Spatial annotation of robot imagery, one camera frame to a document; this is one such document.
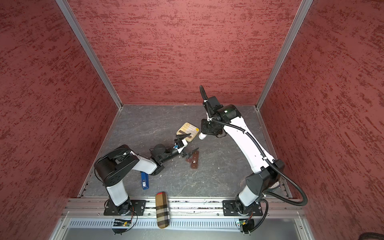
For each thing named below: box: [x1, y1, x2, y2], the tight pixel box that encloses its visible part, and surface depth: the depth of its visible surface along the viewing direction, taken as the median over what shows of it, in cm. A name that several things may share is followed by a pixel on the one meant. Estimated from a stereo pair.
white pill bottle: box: [198, 132, 208, 140], surface depth 79 cm
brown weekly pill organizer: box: [185, 150, 200, 169], surface depth 91 cm
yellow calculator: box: [176, 122, 200, 142], surface depth 106 cm
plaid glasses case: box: [155, 192, 170, 229], surface depth 72 cm
